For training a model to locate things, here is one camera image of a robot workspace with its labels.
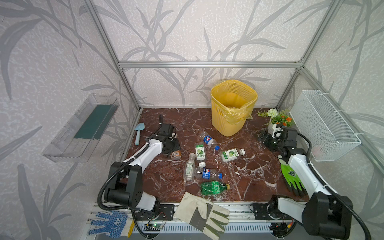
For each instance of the blue pepsi bottle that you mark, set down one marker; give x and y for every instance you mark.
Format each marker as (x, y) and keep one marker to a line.
(208, 174)
(209, 141)

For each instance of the blue dotted knit glove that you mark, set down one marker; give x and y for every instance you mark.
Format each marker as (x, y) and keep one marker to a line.
(113, 224)

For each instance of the white wire mesh basket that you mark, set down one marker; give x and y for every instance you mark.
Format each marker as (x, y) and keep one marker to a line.
(317, 119)

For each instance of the green label slim bottle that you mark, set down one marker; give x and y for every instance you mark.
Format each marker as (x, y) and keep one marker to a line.
(190, 168)

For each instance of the right arm base wiring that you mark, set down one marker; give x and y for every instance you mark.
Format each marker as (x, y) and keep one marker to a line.
(280, 228)

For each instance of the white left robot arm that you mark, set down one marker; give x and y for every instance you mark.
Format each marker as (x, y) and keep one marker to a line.
(124, 187)

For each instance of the beige leather work glove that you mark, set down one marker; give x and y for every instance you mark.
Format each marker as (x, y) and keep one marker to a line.
(204, 215)

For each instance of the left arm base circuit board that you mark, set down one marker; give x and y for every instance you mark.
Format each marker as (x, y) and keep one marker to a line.
(154, 227)

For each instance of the light blue garden trowel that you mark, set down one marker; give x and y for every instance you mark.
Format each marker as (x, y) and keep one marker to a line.
(140, 127)

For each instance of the yellow ribbed waste bin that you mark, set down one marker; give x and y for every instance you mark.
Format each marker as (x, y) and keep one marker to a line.
(232, 104)

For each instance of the potted artificial flower plant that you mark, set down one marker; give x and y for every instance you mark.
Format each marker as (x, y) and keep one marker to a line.
(276, 117)

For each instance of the clear plastic wall shelf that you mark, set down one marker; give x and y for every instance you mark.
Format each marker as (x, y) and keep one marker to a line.
(78, 139)

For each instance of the green rubber garden glove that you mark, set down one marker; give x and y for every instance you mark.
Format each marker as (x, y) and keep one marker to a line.
(292, 180)

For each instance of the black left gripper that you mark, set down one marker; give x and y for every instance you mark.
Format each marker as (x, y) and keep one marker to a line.
(173, 145)

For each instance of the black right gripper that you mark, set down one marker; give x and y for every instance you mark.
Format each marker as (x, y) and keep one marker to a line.
(267, 140)

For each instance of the green sprite bottle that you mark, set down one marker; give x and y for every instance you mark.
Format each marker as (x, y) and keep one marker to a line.
(213, 188)

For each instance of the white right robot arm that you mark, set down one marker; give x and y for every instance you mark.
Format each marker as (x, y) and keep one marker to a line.
(327, 214)

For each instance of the dark green shelf mat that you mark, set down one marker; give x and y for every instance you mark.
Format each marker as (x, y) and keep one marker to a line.
(96, 123)

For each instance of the square lime label bottle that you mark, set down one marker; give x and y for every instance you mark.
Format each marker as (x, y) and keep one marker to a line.
(200, 152)

